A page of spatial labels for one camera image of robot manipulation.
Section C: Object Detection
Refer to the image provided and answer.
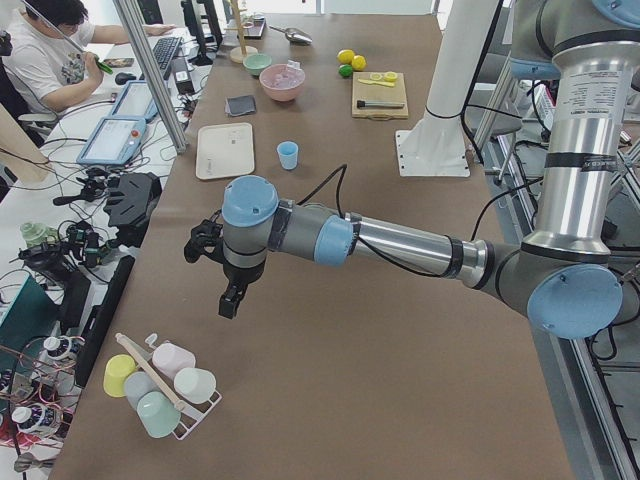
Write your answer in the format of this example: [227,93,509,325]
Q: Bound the grey cup on rack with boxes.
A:
[123,371,157,410]

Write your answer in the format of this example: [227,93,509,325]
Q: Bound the cream rabbit tray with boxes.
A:
[195,122,255,181]

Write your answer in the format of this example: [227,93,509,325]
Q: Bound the steel muddler black tip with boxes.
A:
[356,100,405,109]

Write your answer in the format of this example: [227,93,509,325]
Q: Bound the black keyboard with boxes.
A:
[152,36,182,80]

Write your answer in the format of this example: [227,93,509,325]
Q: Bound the pink cup on rack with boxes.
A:
[151,342,196,380]

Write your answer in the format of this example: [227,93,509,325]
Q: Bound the blue teach pendant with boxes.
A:
[110,80,158,122]
[76,115,147,166]

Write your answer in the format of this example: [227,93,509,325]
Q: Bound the light blue plastic cup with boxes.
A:
[276,141,299,170]

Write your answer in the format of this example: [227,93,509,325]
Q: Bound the yellow plastic knife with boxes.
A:
[357,78,396,88]

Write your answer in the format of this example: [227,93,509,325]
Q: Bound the mint cup on rack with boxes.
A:
[136,391,181,438]

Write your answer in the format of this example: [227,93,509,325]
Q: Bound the wooden cutting board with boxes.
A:
[351,72,409,120]

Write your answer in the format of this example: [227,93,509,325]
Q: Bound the white camera pillar base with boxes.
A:
[396,0,502,178]

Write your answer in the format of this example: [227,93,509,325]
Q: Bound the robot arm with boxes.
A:
[184,1,639,339]

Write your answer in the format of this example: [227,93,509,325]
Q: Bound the yellow cup on rack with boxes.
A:
[103,354,137,398]

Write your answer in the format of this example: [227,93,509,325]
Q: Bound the white wire cup rack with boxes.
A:
[115,333,222,440]

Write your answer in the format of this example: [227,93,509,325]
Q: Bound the seated person white shirt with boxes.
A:
[0,0,186,119]

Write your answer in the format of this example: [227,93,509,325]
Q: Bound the wooden cup tree stand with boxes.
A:
[225,0,258,64]

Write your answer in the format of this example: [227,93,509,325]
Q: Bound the mint green bowl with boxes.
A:
[243,53,272,77]

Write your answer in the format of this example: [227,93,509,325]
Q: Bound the yellow lemon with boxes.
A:
[336,49,355,65]
[350,55,367,71]

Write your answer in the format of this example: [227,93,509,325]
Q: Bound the aluminium frame post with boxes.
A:
[113,0,187,154]

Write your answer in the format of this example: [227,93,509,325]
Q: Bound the green lime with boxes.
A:
[338,64,353,78]

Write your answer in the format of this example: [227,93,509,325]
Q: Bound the white cup on rack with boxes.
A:
[173,367,217,404]

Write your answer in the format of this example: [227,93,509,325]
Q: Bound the metal ice scoop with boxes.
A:
[269,25,313,46]

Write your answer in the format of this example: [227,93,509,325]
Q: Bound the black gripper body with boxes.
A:
[183,212,265,300]

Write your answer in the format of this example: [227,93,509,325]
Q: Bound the pink bowl of ice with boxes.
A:
[259,64,306,102]

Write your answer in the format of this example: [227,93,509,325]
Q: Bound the grey folded cloth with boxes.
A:
[225,95,257,117]

